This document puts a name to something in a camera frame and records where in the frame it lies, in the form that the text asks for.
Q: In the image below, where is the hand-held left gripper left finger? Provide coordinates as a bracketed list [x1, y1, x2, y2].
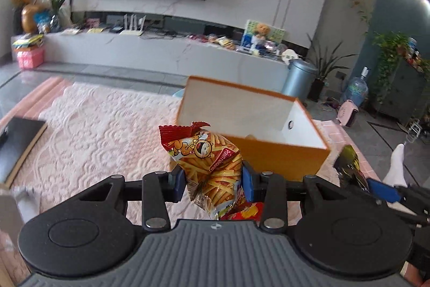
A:
[72, 169, 185, 231]

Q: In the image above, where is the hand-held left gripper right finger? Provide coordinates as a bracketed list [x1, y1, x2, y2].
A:
[241, 161, 357, 232]

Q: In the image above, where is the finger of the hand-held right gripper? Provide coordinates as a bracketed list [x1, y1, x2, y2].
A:
[364, 178, 430, 227]

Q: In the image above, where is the fries print snack bag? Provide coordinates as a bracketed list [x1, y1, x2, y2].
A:
[159, 121, 243, 220]

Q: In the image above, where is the orange cardboard box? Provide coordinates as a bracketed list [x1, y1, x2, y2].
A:
[170, 75, 331, 182]

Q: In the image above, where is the green snack packet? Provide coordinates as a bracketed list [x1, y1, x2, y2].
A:
[332, 145, 370, 190]

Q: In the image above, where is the person's white socked foot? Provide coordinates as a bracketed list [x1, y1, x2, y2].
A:
[383, 143, 409, 187]

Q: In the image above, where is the red snack packet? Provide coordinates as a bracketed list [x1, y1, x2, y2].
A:
[222, 201, 266, 224]

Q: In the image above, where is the pink fan heater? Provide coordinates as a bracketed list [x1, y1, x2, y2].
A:
[336, 100, 360, 128]

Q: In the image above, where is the blue water bottle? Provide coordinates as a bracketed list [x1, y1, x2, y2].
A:
[343, 67, 370, 108]

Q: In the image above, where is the grey cabinet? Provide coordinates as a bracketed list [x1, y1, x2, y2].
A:
[373, 55, 430, 126]

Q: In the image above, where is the grey trash can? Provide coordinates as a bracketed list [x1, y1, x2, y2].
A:
[282, 59, 318, 102]

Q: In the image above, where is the long-leaf potted plant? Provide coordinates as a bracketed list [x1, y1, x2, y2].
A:
[306, 33, 358, 102]

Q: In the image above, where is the white plush toy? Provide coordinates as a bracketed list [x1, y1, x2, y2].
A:
[282, 50, 301, 64]

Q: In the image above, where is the white marble television console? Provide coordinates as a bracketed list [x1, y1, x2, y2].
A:
[12, 9, 304, 76]

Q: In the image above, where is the leafy plant on cabinet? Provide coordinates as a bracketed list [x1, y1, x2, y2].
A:
[371, 31, 412, 102]

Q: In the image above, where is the pile of snack packets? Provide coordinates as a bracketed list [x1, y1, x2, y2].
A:
[188, 34, 237, 50]

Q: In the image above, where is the brown teddy bear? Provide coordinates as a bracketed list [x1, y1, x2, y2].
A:
[250, 23, 272, 50]

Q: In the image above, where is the green printed box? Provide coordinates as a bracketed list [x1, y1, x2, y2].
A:
[241, 20, 286, 52]

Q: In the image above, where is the white router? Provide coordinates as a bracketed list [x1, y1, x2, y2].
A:
[120, 14, 146, 36]

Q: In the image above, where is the grey blurred object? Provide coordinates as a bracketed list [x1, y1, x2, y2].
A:
[0, 185, 37, 227]

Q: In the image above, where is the black board with wooden edge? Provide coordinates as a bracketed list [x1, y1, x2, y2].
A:
[0, 117, 48, 187]

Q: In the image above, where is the pink box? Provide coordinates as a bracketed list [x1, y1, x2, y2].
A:
[17, 48, 46, 70]

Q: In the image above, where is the grass plant in vase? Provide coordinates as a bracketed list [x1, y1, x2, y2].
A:
[44, 0, 79, 32]

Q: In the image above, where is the golden gourd ornament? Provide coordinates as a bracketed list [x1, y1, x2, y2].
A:
[21, 3, 46, 34]

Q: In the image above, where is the metal wire rack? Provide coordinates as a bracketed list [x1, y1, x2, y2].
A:
[405, 121, 422, 143]

